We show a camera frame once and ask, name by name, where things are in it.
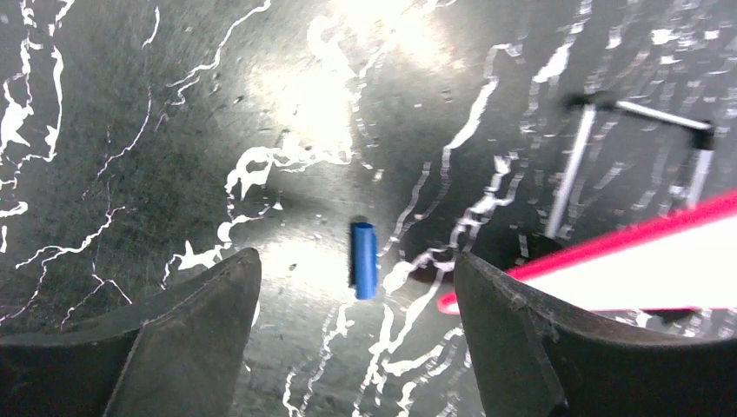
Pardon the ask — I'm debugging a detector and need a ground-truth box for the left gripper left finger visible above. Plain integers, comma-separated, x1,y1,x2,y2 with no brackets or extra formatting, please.
1,248,262,416

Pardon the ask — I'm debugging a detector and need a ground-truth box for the pink framed whiteboard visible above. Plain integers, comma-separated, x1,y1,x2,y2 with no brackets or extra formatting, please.
437,192,737,316

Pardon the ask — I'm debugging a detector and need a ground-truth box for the blue marker cap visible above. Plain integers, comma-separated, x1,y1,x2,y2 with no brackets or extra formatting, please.
351,222,378,300

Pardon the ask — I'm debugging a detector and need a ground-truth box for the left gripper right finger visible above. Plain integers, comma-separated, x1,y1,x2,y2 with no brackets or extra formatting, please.
455,253,736,416

